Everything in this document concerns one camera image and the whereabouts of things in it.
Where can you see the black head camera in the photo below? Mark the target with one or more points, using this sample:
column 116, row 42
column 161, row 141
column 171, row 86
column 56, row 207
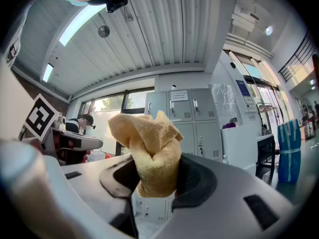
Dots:
column 117, row 2

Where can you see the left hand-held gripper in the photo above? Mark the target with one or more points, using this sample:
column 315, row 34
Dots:
column 41, row 116

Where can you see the blue wall poster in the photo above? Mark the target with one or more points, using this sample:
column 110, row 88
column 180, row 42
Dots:
column 242, row 87

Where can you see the white paper notice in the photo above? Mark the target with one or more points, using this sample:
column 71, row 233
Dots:
column 179, row 96

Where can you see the black-framed window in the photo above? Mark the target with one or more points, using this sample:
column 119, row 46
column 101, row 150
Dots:
column 112, row 103

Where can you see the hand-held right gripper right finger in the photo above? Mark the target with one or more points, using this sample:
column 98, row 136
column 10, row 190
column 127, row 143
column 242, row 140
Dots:
column 219, row 195

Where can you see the black metal railing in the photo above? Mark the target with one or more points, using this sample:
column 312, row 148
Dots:
column 299, row 56

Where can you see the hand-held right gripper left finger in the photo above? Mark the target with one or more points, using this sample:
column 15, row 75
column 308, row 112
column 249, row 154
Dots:
column 99, row 183

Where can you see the person's grey shirt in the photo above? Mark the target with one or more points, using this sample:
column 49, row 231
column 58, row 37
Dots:
column 15, row 83

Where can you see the glass entrance doors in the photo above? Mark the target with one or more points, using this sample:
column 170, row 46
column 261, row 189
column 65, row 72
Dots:
column 269, row 96

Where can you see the white stacked boards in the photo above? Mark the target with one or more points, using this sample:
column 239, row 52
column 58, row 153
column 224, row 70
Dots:
column 244, row 19

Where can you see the grey metal lockers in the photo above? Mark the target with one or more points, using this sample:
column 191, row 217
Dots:
column 204, row 103

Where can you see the round ceiling spotlight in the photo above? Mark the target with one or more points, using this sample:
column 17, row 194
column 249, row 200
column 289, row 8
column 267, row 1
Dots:
column 269, row 30

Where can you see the short ceiling strip light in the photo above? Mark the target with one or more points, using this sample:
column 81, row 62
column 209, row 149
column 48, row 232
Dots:
column 47, row 72

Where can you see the yellow terry cloth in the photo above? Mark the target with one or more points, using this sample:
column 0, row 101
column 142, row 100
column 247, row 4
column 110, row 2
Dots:
column 154, row 143

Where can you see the blue wrapped bundle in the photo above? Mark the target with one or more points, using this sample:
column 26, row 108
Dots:
column 289, row 153

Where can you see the grey marbled panel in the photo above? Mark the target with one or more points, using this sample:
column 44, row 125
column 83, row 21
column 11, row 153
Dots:
column 224, row 103

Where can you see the purple cloth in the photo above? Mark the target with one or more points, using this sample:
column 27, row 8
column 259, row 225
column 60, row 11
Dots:
column 228, row 126

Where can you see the white counter unit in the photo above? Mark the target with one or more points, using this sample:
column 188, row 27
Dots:
column 239, row 148

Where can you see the long ceiling strip light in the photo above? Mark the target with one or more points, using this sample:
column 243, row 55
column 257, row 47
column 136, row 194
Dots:
column 79, row 26

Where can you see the round grey ceiling fixture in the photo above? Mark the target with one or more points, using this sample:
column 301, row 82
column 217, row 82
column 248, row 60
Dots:
column 103, row 31

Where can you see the light blue face mask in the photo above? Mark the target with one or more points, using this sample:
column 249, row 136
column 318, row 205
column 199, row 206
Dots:
column 72, row 1

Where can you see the black frame table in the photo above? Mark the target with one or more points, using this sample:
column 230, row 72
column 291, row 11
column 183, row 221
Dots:
column 264, row 148

